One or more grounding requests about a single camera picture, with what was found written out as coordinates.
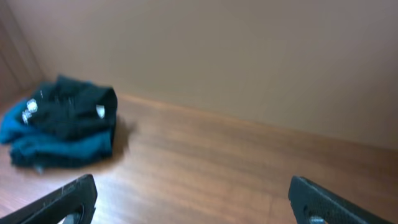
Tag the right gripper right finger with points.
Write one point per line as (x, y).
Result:
(312, 203)

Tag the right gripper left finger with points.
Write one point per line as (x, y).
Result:
(72, 203)

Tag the black polo shirt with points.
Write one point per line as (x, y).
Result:
(71, 109)

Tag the dark teal garment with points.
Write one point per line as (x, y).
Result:
(41, 150)

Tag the bright blue shirt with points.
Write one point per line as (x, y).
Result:
(11, 128)

